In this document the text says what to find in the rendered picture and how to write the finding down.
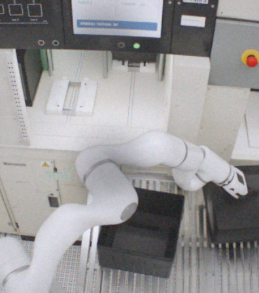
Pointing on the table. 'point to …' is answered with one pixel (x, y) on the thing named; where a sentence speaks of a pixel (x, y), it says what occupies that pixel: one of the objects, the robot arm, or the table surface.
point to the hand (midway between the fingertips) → (246, 191)
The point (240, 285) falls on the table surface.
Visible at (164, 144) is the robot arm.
